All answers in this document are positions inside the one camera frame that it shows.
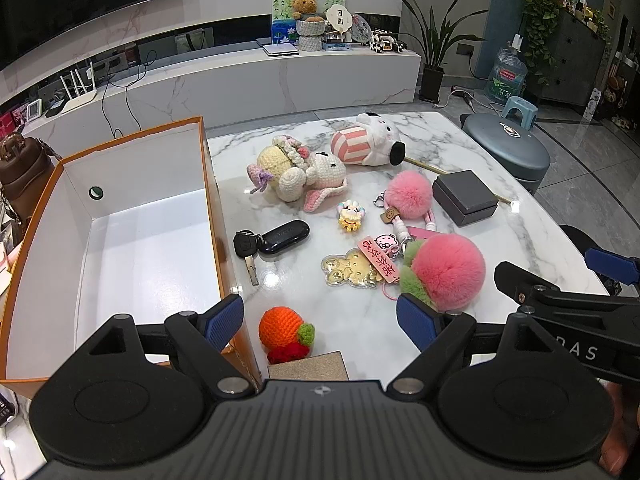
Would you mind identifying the dark grey cabinet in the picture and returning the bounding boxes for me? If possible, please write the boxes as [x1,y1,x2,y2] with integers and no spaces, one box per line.
[537,10,608,106]

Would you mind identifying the grey round ottoman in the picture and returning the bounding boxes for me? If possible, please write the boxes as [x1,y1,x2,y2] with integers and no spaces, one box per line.
[459,112,551,196]

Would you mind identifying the white marble television cabinet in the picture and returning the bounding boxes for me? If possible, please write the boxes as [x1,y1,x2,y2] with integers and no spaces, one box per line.
[0,50,422,151]

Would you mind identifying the blue water jug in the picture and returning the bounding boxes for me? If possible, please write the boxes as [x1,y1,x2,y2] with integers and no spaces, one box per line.
[485,35,528,103]

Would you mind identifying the black round seat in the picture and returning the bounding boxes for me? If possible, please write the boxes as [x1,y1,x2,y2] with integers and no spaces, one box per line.
[557,225,606,261]

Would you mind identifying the pink peach pom-pom green leaves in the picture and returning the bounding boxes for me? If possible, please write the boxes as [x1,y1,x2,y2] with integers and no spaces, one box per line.
[397,232,487,311]

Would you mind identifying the white laptop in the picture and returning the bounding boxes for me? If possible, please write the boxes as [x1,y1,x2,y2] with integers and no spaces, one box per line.
[256,37,300,57]

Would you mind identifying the white plush dog pink stripes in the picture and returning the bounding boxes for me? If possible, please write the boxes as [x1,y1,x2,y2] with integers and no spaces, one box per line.
[331,112,407,167]

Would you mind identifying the white router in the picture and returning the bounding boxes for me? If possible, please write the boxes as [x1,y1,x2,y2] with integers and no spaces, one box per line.
[60,62,98,111]

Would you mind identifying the gold acrylic charm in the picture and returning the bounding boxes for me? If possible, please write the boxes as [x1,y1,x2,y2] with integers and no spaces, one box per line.
[321,252,383,289]

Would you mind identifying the white woven basket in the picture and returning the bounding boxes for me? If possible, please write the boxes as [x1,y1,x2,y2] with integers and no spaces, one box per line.
[296,19,326,52]

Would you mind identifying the display shelf with figurines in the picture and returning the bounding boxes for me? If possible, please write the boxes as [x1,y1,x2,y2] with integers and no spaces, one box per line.
[597,35,640,131]

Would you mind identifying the black car key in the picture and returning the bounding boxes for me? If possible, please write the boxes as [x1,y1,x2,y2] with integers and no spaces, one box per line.
[233,230,261,287]

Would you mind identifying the potted orchid plant black pot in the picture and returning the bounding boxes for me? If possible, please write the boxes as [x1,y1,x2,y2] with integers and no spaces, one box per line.
[395,0,488,103]

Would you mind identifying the black cable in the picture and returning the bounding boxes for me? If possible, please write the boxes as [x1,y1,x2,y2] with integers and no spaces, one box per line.
[100,50,151,138]

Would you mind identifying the black key fob case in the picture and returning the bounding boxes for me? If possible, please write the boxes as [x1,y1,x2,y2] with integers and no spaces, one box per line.
[255,220,311,257]

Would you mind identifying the crochet orange fruit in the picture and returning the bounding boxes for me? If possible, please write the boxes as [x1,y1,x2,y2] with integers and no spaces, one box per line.
[258,306,316,365]

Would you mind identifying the hair dryer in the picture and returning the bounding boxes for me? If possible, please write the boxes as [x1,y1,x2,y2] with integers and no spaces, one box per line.
[450,85,481,111]

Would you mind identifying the crochet bunny doll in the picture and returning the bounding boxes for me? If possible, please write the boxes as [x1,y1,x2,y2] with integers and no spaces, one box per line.
[246,135,348,213]

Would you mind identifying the white kitty charm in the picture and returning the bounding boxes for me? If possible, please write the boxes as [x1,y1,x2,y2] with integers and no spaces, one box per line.
[375,232,401,257]

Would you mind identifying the white paper bag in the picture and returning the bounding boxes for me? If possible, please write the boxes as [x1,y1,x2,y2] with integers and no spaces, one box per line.
[176,27,215,53]

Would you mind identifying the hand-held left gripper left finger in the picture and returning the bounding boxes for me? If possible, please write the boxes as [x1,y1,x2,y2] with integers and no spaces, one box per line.
[75,294,254,401]

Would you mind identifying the pink tag charm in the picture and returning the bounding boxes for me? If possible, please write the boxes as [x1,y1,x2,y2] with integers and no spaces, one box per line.
[356,237,401,283]

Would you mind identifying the wooden stick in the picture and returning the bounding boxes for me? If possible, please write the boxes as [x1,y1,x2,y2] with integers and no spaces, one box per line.
[402,155,512,206]

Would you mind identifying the white round hand fan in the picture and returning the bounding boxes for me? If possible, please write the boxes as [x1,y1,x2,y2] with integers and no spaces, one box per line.
[325,5,353,43]

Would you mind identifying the green vine plant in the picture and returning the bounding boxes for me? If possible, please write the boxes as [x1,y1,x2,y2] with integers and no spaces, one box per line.
[500,0,611,86]

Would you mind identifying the small lion dance charm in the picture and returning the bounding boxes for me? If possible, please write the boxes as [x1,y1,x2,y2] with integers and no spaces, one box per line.
[336,200,368,233]

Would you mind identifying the blue plastic stool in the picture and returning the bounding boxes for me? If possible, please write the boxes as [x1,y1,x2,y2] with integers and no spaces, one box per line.
[500,96,538,128]

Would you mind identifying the orange cardboard box white inside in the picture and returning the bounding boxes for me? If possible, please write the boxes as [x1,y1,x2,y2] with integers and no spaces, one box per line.
[0,116,263,398]

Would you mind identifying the person's right hand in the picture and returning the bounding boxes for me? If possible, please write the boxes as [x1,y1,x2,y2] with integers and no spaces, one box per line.
[597,380,640,478]

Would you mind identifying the black white cow figurines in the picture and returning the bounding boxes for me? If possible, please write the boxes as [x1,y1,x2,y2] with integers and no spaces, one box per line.
[370,30,407,54]

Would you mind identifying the brown water bottle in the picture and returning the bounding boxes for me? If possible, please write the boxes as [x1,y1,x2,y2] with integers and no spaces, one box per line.
[0,132,53,226]

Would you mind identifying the dark grey small box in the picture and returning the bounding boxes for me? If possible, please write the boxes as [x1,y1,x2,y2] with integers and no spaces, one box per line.
[431,170,499,226]

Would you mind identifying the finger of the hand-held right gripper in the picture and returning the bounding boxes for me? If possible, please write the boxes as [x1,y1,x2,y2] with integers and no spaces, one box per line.
[585,247,640,296]
[494,260,561,311]

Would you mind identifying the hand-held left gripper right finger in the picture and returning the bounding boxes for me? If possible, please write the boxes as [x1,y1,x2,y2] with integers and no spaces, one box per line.
[386,294,566,400]

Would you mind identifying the tan small cardboard box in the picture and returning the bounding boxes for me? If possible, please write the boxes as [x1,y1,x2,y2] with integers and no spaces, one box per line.
[267,351,349,381]

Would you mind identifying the marble desktop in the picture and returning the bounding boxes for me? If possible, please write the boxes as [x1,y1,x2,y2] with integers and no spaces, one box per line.
[205,110,613,381]

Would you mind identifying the light pink pom-pom keychain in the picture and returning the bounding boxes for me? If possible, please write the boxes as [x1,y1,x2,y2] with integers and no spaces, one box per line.
[372,170,451,241]

